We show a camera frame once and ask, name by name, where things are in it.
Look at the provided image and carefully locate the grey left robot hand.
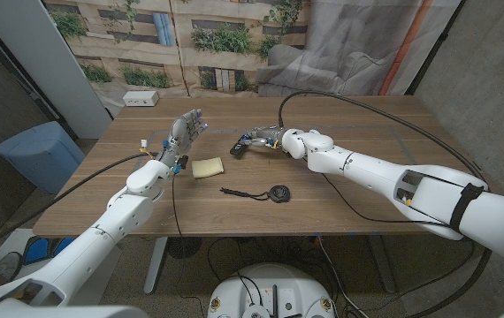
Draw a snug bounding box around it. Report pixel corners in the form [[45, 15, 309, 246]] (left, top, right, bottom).
[[157, 108, 209, 165]]

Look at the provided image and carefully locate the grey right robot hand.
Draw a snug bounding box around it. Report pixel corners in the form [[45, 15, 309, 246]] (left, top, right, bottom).
[[235, 125, 287, 152]]

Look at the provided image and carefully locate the black TV remote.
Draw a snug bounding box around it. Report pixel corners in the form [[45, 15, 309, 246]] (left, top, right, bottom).
[[229, 140, 249, 157]]

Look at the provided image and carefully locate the yellow sponge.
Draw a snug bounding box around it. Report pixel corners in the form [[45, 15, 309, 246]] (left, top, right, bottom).
[[191, 156, 225, 179]]

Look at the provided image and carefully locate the white power strip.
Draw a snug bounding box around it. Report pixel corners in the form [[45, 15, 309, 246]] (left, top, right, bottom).
[[122, 90, 160, 108]]

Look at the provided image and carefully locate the printed fabric backdrop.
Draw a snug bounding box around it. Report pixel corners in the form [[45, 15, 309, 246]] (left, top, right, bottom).
[[42, 0, 462, 117]]

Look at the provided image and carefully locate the white table leg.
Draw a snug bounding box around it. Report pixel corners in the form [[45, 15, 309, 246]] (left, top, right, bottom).
[[143, 236, 169, 295]]

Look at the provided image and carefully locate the blue plastic bin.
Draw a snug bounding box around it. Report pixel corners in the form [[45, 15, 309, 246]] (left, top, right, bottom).
[[0, 120, 87, 195]]

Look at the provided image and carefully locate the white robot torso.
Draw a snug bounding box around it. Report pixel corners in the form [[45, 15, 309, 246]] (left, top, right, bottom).
[[206, 262, 336, 318]]

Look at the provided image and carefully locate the grey table leg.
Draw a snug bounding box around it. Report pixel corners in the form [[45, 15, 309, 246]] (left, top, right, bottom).
[[368, 233, 397, 295]]

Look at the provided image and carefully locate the black stopwatch with lanyard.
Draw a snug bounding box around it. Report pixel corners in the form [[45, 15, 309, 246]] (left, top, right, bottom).
[[219, 185, 292, 204]]

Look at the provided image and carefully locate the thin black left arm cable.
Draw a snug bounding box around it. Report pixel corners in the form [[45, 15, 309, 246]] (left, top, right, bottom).
[[171, 174, 184, 242]]

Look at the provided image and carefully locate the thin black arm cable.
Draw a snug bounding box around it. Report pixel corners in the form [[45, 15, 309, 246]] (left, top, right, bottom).
[[321, 172, 452, 229], [171, 174, 184, 242]]

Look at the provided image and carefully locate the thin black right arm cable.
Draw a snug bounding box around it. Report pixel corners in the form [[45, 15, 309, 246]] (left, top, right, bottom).
[[321, 172, 452, 229]]

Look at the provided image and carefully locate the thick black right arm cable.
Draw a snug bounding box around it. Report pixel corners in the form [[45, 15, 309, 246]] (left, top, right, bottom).
[[277, 90, 493, 318]]

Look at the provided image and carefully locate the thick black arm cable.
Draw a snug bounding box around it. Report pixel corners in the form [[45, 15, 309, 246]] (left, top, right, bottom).
[[277, 90, 493, 318], [0, 150, 159, 257]]

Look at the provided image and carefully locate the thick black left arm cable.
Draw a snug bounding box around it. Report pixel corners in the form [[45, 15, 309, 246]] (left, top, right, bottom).
[[0, 150, 159, 257]]

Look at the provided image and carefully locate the white wall panel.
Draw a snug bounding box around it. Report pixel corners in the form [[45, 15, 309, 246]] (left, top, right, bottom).
[[0, 0, 113, 140]]

